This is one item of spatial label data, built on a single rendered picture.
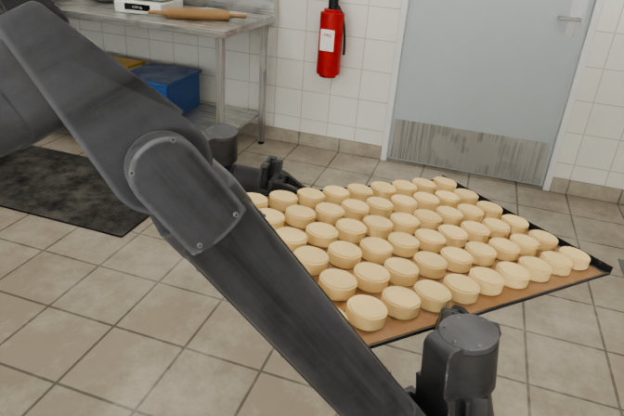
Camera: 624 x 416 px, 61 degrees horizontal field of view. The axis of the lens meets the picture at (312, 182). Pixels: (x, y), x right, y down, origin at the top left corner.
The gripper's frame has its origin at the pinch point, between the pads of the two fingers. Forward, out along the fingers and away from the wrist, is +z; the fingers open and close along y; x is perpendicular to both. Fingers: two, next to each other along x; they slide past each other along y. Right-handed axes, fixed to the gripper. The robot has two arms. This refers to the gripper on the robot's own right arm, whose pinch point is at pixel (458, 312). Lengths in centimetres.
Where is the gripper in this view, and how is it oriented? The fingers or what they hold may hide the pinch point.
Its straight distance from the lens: 74.7
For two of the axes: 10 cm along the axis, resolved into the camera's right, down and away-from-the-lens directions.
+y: 1.6, -9.1, -3.9
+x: -9.6, -2.3, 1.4
